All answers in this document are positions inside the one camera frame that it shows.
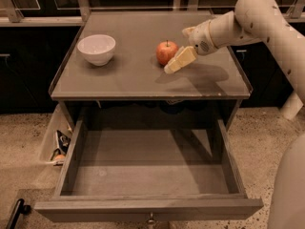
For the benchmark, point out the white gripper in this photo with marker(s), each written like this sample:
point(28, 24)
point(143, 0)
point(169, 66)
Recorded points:
point(200, 39)

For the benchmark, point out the red apple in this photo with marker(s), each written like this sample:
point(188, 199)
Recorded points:
point(165, 51)

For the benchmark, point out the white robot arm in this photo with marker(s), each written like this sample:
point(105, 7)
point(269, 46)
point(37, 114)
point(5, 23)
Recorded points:
point(262, 20)

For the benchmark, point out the grey cabinet with glass top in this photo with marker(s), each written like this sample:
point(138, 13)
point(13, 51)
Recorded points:
point(134, 73)

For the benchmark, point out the open grey top drawer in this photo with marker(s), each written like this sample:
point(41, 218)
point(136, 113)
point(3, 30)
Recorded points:
point(123, 175)

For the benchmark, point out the metal drawer knob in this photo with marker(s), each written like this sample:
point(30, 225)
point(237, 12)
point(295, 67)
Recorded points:
point(151, 220)

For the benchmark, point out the white ceramic bowl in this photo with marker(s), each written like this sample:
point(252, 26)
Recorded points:
point(97, 49)

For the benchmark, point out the white table leg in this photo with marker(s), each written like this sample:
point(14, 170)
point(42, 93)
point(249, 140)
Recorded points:
point(292, 106)

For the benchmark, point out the items inside plastic bin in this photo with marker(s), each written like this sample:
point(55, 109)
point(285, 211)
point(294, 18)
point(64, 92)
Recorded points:
point(62, 144)

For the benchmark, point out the metal counter rail frame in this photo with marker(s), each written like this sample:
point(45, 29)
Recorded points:
point(41, 15)

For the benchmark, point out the black handle bar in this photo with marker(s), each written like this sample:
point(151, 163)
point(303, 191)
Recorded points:
point(20, 208)

